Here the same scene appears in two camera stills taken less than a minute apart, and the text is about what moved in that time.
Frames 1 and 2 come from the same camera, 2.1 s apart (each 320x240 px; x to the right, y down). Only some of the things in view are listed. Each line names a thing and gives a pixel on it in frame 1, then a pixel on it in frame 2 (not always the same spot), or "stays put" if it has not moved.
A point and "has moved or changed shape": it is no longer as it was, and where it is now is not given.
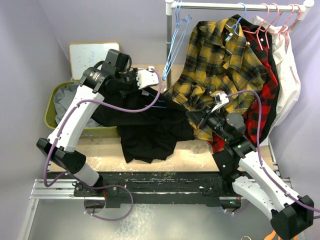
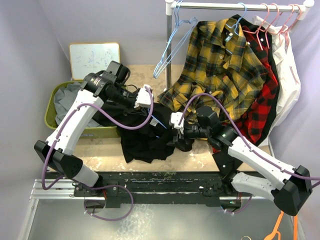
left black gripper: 133,74 to 137,110
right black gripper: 201,117 to 178,142
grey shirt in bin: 63,98 stays put
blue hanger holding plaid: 238,20 stays put
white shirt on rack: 287,73 stays put
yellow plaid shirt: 218,59 stays put
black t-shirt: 149,123 has moved or changed shape
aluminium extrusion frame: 63,189 stays put
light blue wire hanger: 153,106 to 157,120
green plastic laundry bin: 87,132 stays put
